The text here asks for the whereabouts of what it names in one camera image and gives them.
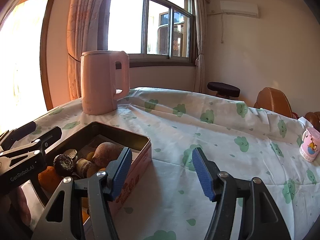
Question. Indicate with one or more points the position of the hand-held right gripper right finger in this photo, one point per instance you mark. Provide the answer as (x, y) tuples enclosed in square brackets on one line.
[(202, 175)]

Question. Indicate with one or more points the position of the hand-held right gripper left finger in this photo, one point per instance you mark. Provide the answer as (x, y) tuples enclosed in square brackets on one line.
[(121, 175)]

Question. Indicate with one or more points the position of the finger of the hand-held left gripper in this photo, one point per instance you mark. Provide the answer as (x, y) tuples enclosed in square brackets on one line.
[(23, 130), (52, 135)]

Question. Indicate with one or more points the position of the brown round fruit with stem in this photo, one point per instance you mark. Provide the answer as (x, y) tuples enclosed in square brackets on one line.
[(105, 153)]

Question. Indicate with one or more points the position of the large orange mandarin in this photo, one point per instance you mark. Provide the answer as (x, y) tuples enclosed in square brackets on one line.
[(48, 178)]

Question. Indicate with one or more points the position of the small olive-brown fruit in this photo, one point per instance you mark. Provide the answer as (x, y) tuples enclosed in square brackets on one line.
[(90, 155), (93, 170)]

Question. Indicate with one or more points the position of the pink tin box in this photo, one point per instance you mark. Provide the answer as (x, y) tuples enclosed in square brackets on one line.
[(142, 155)]

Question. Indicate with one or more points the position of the short sugarcane piece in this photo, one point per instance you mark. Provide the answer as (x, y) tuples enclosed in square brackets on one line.
[(83, 167)]

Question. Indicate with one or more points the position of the person's left hand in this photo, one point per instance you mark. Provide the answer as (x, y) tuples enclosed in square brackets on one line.
[(22, 205)]

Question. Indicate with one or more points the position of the cloud-print white tablecloth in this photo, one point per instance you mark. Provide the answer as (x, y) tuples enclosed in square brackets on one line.
[(200, 120)]

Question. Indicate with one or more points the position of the pink electric kettle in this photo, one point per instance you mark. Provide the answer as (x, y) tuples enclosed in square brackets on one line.
[(100, 85)]

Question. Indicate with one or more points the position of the dark round stool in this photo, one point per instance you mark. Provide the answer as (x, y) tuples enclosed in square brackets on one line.
[(222, 87)]

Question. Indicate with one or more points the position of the wide pink curtain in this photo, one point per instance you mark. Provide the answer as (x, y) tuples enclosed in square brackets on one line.
[(80, 30)]

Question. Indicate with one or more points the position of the pink cartoon cup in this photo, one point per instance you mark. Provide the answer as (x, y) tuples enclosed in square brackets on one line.
[(310, 145)]

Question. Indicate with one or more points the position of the brown leather sofa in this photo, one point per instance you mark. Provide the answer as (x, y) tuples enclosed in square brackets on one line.
[(313, 118)]

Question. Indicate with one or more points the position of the sliding glass window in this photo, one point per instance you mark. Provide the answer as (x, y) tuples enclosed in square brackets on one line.
[(130, 17)]

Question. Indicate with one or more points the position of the narrow tied beige curtain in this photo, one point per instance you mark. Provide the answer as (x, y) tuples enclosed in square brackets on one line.
[(200, 30)]

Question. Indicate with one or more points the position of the white air conditioner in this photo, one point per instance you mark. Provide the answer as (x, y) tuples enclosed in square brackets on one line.
[(237, 7)]

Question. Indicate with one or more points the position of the wooden door frame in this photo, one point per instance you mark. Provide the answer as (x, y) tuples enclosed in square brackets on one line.
[(46, 55)]

